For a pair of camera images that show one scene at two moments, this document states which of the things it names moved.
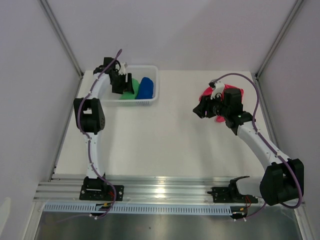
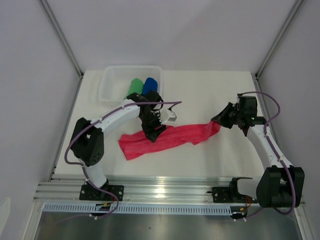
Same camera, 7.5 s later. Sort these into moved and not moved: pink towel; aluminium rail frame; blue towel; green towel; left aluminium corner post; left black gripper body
Moved: blue towel; left black gripper body; pink towel; green towel
Not moved: aluminium rail frame; left aluminium corner post
